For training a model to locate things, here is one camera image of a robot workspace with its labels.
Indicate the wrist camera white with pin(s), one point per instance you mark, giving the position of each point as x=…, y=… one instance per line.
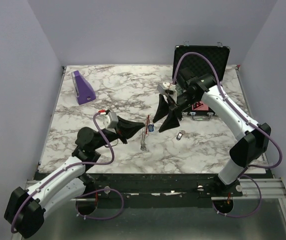
x=168, y=89
x=110, y=119

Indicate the right aluminium rail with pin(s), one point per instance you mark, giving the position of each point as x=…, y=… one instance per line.
x=246, y=189

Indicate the black mounting base plate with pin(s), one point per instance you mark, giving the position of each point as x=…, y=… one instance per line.
x=147, y=191

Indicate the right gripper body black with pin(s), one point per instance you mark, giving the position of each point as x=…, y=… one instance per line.
x=182, y=101

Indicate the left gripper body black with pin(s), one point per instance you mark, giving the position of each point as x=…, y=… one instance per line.
x=121, y=137

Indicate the black poker chip case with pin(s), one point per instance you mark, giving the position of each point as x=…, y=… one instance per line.
x=193, y=66

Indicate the purple plastic object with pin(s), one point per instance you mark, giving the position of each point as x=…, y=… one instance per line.
x=84, y=92

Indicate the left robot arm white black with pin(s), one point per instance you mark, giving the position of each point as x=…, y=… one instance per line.
x=28, y=208

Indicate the red handled metal key holder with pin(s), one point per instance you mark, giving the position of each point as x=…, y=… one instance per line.
x=144, y=134

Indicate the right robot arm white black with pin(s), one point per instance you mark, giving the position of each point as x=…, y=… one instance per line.
x=252, y=137

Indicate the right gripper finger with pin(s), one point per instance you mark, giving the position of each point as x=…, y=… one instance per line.
x=163, y=109
x=172, y=120

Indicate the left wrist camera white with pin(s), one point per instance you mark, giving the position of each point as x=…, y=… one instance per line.
x=110, y=119

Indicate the key with black tag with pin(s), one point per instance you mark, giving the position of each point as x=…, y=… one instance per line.
x=180, y=134

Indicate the key with blue label tag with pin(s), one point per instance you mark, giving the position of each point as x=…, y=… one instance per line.
x=150, y=127

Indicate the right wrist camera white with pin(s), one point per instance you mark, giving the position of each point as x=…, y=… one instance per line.
x=168, y=89

